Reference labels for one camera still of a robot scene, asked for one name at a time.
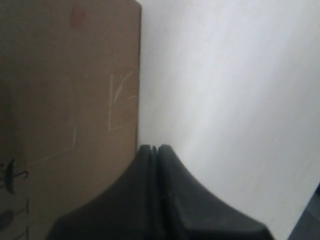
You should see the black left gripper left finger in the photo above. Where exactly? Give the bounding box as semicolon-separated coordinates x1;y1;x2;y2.
47;145;159;240

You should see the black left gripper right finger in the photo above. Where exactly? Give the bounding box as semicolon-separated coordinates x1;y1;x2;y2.
157;145;273;240

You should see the torn cardboard box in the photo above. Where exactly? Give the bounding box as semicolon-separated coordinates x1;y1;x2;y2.
0;0;142;240

